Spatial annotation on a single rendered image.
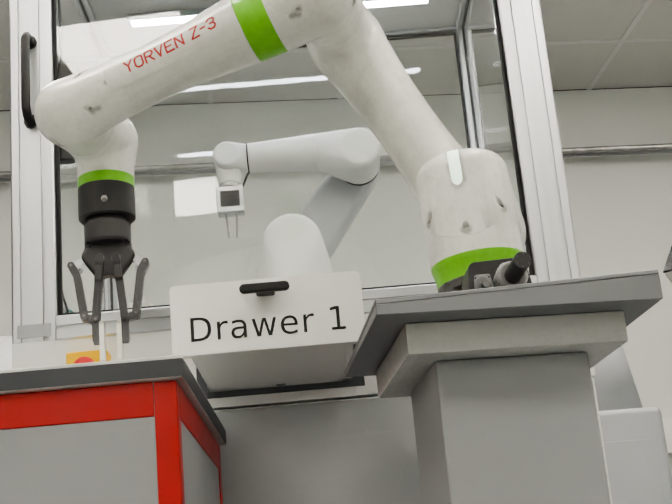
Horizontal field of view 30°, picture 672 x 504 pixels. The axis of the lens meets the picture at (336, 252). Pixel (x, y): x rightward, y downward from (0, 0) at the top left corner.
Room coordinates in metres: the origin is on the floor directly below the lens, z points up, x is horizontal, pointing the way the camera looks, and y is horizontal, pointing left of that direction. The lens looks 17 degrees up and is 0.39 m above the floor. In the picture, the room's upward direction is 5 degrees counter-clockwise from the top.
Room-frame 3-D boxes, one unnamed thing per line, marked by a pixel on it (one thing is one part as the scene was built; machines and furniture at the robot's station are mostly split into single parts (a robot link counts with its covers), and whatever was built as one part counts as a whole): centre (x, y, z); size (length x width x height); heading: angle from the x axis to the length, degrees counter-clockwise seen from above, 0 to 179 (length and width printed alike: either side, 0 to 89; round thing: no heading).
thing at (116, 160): (1.92, 0.37, 1.20); 0.13 x 0.11 x 0.14; 167
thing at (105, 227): (1.93, 0.37, 1.03); 0.08 x 0.07 x 0.09; 96
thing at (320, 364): (2.04, 0.11, 0.86); 0.40 x 0.26 x 0.06; 1
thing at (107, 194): (1.93, 0.37, 1.10); 0.12 x 0.09 x 0.06; 6
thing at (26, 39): (2.13, 0.55, 1.45); 0.05 x 0.03 x 0.19; 1
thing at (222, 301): (1.83, 0.11, 0.87); 0.29 x 0.02 x 0.11; 91
